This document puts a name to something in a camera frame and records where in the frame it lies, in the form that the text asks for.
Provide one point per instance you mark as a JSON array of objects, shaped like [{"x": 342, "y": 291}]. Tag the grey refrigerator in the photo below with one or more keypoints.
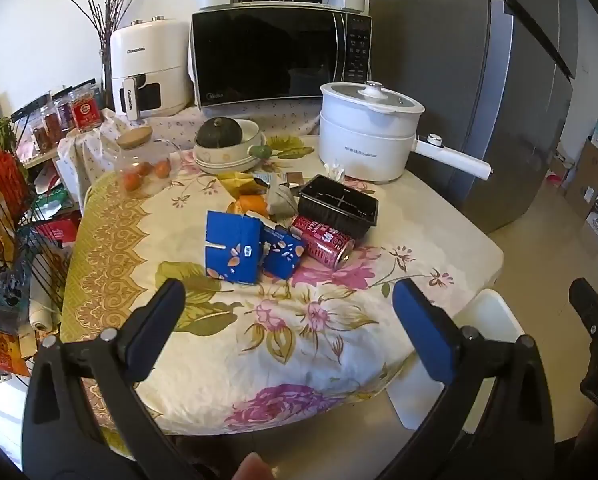
[{"x": 459, "y": 85}]

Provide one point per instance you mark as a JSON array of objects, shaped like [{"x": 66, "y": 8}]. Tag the black plastic tray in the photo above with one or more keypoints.
[{"x": 339, "y": 205}]

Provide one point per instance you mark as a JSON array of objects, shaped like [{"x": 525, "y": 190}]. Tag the black microwave oven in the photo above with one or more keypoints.
[{"x": 269, "y": 55}]

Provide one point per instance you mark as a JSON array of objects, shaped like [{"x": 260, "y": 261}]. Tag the small-print white cloth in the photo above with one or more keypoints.
[{"x": 179, "y": 122}]

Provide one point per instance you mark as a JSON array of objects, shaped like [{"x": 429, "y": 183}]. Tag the brown cardboard box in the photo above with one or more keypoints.
[{"x": 586, "y": 175}]

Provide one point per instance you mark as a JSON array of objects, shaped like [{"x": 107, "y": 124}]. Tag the small orange fruit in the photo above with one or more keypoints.
[
  {"x": 144, "y": 168},
  {"x": 162, "y": 168},
  {"x": 131, "y": 181}
]

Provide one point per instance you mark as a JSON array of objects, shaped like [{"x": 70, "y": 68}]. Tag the glass jar with wooden lid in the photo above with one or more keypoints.
[{"x": 129, "y": 152}]

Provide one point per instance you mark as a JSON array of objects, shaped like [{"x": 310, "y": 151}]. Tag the person's left hand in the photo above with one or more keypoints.
[{"x": 253, "y": 467}]

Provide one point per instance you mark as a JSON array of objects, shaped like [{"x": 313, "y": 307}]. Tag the orange wrapper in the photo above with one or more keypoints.
[{"x": 251, "y": 205}]

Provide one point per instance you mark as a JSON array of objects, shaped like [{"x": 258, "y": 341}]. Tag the yellow wrapper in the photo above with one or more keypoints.
[{"x": 239, "y": 182}]

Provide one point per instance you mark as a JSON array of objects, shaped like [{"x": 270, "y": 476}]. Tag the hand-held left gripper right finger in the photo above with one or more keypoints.
[{"x": 424, "y": 325}]

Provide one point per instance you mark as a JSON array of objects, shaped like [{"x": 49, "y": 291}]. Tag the cream ceramic bowl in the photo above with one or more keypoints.
[{"x": 246, "y": 147}]

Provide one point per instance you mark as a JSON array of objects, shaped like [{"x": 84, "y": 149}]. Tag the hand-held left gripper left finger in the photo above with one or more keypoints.
[{"x": 154, "y": 325}]

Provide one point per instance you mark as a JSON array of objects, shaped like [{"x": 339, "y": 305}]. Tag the large blue carton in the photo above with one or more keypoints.
[{"x": 231, "y": 247}]

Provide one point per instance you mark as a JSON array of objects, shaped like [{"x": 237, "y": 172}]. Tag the small blue carton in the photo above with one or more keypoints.
[{"x": 281, "y": 252}]

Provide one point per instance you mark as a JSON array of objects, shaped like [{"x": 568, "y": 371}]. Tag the white chair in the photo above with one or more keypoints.
[{"x": 484, "y": 320}]

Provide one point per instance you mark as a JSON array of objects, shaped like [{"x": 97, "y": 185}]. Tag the white air fryer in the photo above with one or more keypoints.
[{"x": 149, "y": 60}]

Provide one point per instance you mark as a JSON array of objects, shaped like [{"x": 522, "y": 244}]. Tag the white paper scrap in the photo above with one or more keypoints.
[{"x": 283, "y": 200}]

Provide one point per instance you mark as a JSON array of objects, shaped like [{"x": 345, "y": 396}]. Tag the red drink can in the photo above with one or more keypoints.
[{"x": 324, "y": 242}]

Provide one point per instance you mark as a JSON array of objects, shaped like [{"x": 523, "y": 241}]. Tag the white electric cooking pot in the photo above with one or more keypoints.
[{"x": 364, "y": 135}]

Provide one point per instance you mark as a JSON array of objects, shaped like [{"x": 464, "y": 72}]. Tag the light blue packet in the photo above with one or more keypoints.
[{"x": 266, "y": 178}]

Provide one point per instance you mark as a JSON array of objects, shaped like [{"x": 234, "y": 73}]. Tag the dry branches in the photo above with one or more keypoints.
[{"x": 104, "y": 5}]

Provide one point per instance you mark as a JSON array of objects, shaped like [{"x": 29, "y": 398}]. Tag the dark green pumpkin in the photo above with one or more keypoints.
[{"x": 219, "y": 132}]

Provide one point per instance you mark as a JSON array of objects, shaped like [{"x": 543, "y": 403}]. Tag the red-filled glass jar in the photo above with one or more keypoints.
[{"x": 46, "y": 127}]

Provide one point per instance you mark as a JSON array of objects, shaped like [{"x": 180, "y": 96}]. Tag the stack of cream plates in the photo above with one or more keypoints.
[{"x": 224, "y": 165}]

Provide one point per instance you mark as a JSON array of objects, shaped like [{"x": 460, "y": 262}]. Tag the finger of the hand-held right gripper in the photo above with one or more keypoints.
[{"x": 593, "y": 325}]

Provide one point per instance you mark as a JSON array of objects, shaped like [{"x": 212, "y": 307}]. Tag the red-label glass jar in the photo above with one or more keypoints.
[{"x": 86, "y": 110}]

